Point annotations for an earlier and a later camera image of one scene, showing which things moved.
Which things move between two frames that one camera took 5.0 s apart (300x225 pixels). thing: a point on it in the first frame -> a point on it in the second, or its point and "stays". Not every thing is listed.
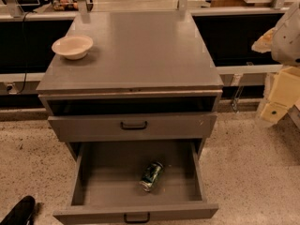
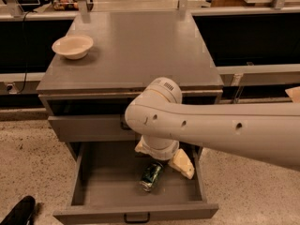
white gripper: (288, 42) -> (164, 152)
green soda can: (151, 172) stays
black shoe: (22, 213) stays
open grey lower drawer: (106, 188) stays
